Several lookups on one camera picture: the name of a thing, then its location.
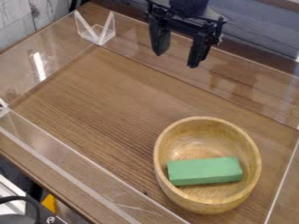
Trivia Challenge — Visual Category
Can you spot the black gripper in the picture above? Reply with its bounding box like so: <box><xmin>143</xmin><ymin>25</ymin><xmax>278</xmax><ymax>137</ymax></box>
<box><xmin>146</xmin><ymin>0</ymin><xmax>229</xmax><ymax>68</ymax></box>

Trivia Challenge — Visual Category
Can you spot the clear acrylic front wall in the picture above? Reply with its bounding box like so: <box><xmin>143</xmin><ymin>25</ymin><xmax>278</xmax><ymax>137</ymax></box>
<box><xmin>0</xmin><ymin>99</ymin><xmax>189</xmax><ymax>224</ymax></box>

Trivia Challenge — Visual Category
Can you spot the light wooden bowl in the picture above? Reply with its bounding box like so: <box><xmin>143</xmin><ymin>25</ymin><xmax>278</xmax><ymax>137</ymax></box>
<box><xmin>154</xmin><ymin>116</ymin><xmax>262</xmax><ymax>214</ymax></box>

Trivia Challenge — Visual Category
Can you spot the black cable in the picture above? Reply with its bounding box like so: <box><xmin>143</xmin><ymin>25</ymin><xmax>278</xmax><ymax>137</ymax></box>
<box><xmin>0</xmin><ymin>195</ymin><xmax>43</xmax><ymax>224</ymax></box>

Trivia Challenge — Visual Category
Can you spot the clear acrylic corner bracket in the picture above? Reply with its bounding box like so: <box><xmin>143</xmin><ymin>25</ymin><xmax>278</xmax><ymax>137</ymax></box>
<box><xmin>74</xmin><ymin>11</ymin><xmax>117</xmax><ymax>46</ymax></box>

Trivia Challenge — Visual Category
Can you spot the green rectangular block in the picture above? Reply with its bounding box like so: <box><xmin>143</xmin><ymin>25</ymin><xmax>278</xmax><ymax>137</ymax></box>
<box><xmin>167</xmin><ymin>157</ymin><xmax>244</xmax><ymax>186</ymax></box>

